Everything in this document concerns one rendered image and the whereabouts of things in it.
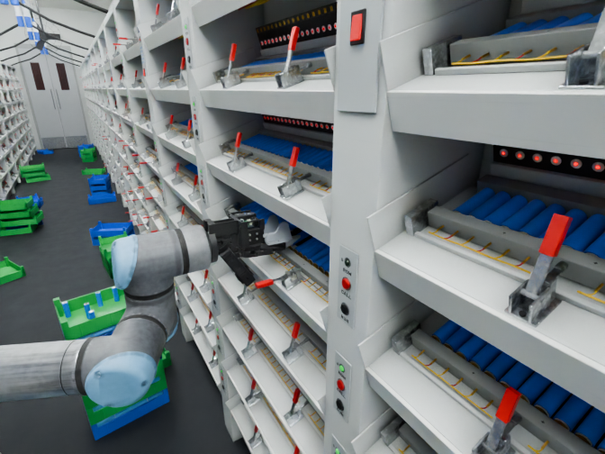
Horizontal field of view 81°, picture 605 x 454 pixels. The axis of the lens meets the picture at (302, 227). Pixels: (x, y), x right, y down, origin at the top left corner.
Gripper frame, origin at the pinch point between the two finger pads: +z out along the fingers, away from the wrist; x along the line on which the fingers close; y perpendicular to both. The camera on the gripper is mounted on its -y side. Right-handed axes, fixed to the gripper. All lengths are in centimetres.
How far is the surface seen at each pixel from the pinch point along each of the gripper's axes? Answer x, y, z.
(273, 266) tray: -1.6, -5.2, -5.7
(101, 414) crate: 64, -89, -48
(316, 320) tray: -22.5, -6.0, -8.1
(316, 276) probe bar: -15.7, -1.8, -3.7
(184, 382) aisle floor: 76, -99, -14
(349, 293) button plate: -31.7, 4.5, -9.0
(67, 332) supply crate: 64, -48, -52
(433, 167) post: -35.6, 22.6, 0.2
